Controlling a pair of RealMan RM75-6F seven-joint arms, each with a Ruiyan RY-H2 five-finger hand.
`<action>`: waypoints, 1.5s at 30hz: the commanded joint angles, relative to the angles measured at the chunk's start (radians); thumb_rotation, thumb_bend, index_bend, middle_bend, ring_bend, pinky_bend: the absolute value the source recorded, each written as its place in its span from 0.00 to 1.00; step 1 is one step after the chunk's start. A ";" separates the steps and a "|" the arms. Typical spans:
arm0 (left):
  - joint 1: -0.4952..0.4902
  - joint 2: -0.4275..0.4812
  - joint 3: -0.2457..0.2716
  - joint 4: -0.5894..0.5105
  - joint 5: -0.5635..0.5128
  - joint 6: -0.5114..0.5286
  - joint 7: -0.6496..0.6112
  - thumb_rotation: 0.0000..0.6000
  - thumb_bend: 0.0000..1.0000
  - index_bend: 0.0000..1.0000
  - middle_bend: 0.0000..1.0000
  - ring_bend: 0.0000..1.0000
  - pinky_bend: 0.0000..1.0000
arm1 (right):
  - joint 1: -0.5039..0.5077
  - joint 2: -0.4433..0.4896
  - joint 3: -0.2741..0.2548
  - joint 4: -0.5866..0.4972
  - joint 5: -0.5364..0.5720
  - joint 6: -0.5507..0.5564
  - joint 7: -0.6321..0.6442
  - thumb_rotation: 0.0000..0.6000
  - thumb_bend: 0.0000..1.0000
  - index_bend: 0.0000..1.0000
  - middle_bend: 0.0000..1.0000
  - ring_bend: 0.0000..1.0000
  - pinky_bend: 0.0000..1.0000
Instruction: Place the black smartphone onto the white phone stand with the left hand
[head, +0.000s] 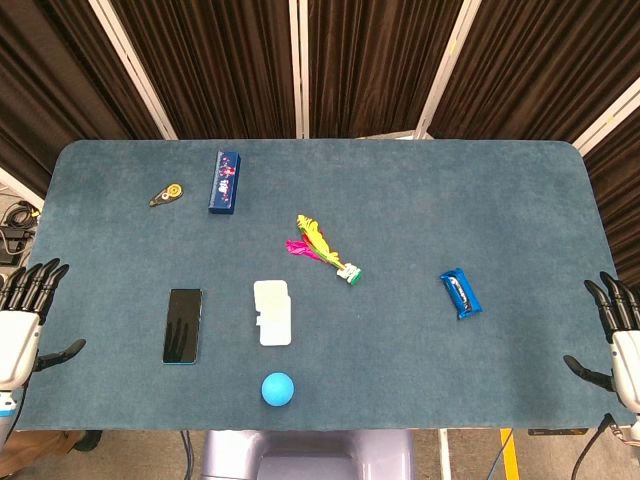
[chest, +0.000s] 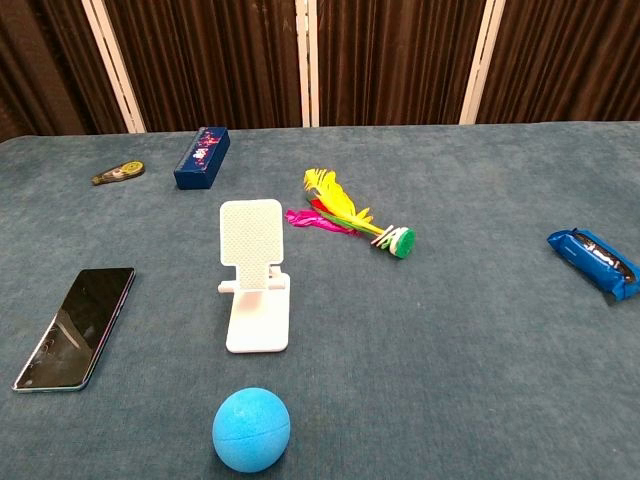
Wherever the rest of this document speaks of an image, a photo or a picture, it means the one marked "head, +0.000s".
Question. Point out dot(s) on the white partition frame post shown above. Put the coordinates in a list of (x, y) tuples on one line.
[(300, 70), (445, 70), (607, 117), (135, 70)]

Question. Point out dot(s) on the blue cookie packet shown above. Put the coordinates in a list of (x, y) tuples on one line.
[(461, 294)]

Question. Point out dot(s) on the blue felt table cover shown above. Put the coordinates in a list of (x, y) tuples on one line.
[(400, 350)]

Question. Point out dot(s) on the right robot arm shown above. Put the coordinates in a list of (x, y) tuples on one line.
[(636, 427)]

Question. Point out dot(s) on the yellow floor tape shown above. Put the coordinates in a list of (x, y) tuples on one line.
[(507, 454)]

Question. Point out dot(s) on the right black-fingered robot hand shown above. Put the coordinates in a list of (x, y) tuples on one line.
[(627, 360)]

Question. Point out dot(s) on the blue foam ball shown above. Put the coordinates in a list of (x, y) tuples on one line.
[(278, 388)]

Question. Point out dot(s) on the dark blue rectangular box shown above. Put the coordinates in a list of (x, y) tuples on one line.
[(225, 182)]

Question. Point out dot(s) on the white plastic card holder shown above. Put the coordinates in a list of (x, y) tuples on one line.
[(272, 312)]

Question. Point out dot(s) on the colourful feather shuttlecock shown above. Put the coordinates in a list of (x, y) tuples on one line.
[(325, 250)]

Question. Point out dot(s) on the black smartphone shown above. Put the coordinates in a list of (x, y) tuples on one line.
[(182, 325)]

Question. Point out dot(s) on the left black-fingered robot hand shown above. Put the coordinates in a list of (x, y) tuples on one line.
[(20, 345)]

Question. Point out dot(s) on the grey robot torso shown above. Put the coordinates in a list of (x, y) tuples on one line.
[(310, 455)]

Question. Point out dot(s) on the yellow correction tape dispenser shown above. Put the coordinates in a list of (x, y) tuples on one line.
[(167, 195)]

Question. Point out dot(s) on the white table leg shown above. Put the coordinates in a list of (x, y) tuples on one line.
[(445, 454)]

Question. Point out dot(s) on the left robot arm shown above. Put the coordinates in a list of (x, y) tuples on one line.
[(7, 412)]

